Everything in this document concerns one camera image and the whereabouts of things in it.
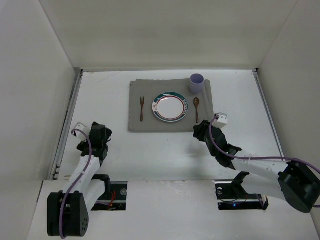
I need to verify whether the brown wooden spoon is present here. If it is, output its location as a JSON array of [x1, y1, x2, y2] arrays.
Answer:
[[193, 97, 200, 123]]

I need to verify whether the white plate green rim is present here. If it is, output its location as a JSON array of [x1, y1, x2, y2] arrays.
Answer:
[[151, 91, 189, 123]]

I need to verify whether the brown wooden fork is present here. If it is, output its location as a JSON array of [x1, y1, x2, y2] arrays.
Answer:
[[139, 96, 145, 122]]

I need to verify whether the purple plastic cup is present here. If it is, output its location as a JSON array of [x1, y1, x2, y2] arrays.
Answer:
[[189, 73, 205, 94]]

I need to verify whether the grey cloth placemat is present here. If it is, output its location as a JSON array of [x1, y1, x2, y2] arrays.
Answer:
[[128, 78, 214, 133]]

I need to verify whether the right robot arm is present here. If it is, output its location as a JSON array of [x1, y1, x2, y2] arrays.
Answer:
[[193, 120, 320, 214]]

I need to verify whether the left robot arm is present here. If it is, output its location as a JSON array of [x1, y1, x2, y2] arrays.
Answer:
[[46, 122, 112, 239]]

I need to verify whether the white front cover board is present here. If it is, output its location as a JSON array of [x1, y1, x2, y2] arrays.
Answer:
[[26, 177, 315, 240]]

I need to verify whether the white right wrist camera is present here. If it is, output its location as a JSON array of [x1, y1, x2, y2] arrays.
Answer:
[[212, 112, 228, 129]]

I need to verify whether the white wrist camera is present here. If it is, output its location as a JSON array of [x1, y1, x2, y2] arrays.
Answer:
[[212, 112, 228, 129], [71, 122, 90, 141]]

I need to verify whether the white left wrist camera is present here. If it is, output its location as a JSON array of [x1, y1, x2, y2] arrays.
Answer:
[[71, 122, 90, 141]]

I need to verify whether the left aluminium table rail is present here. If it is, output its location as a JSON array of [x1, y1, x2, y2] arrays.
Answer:
[[48, 67, 83, 180]]

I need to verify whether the aluminium table rail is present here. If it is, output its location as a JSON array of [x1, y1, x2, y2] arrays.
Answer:
[[252, 67, 292, 179], [48, 67, 83, 180]]

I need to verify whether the right aluminium table rail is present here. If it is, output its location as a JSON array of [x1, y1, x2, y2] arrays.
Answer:
[[252, 67, 292, 179]]

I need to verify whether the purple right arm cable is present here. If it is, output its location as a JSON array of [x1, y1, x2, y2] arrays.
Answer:
[[208, 114, 320, 208]]

